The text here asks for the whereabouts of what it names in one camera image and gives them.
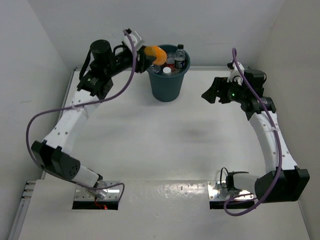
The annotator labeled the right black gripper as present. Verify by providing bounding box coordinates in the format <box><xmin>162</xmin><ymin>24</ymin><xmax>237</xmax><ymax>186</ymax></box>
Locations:
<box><xmin>202</xmin><ymin>76</ymin><xmax>247</xmax><ymax>104</ymax></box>

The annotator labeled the blue label clear bottle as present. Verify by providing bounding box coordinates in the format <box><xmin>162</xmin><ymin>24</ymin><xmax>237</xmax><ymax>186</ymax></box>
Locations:
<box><xmin>148</xmin><ymin>64</ymin><xmax>161</xmax><ymax>74</ymax></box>

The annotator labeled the orange juice bottle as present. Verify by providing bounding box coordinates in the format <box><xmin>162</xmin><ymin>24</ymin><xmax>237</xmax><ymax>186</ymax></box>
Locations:
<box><xmin>144</xmin><ymin>45</ymin><xmax>167</xmax><ymax>66</ymax></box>

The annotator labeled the large square clear bottle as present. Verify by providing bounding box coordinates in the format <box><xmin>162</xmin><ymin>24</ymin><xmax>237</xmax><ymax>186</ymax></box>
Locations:
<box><xmin>162</xmin><ymin>66</ymin><xmax>172</xmax><ymax>76</ymax></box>

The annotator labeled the red label clear bottle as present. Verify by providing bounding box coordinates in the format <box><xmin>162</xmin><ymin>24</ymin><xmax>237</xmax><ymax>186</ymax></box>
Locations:
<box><xmin>165</xmin><ymin>52</ymin><xmax>175</xmax><ymax>71</ymax></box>

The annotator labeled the small dark pepsi bottle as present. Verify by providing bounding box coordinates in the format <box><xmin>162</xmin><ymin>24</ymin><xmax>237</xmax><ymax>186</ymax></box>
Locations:
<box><xmin>174</xmin><ymin>44</ymin><xmax>186</xmax><ymax>69</ymax></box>

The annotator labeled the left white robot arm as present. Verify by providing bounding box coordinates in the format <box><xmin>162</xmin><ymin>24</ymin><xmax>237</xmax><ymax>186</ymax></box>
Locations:
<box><xmin>26</xmin><ymin>37</ymin><xmax>167</xmax><ymax>189</ymax></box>

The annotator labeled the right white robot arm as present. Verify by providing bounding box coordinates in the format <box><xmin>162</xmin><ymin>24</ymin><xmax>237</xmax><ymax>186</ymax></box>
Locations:
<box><xmin>201</xmin><ymin>69</ymin><xmax>310</xmax><ymax>203</ymax></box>

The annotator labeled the dark teal plastic bin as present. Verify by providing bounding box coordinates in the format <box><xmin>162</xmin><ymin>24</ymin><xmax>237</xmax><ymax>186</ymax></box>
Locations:
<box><xmin>148</xmin><ymin>44</ymin><xmax>191</xmax><ymax>102</ymax></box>

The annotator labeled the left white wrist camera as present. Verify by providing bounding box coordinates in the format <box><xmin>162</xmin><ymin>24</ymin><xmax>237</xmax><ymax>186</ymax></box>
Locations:
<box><xmin>122</xmin><ymin>28</ymin><xmax>145</xmax><ymax>52</ymax></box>

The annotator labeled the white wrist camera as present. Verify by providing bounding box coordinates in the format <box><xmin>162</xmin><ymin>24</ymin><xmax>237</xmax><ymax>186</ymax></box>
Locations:
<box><xmin>227</xmin><ymin>61</ymin><xmax>245</xmax><ymax>83</ymax></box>
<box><xmin>122</xmin><ymin>28</ymin><xmax>145</xmax><ymax>52</ymax></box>

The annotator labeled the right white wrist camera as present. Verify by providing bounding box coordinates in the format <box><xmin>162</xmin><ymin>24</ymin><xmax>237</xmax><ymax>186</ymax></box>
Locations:
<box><xmin>227</xmin><ymin>61</ymin><xmax>245</xmax><ymax>83</ymax></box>

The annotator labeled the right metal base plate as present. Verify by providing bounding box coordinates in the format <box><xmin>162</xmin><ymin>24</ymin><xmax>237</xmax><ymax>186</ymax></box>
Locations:
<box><xmin>207</xmin><ymin>180</ymin><xmax>256</xmax><ymax>202</ymax></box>

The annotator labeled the metal base plate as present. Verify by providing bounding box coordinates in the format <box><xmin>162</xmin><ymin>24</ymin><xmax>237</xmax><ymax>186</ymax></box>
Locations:
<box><xmin>207</xmin><ymin>180</ymin><xmax>256</xmax><ymax>202</ymax></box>
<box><xmin>74</xmin><ymin>180</ymin><xmax>122</xmax><ymax>202</ymax></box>

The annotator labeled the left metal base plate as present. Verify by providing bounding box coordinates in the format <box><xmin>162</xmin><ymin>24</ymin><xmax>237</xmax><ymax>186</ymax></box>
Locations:
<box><xmin>74</xmin><ymin>180</ymin><xmax>122</xmax><ymax>202</ymax></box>

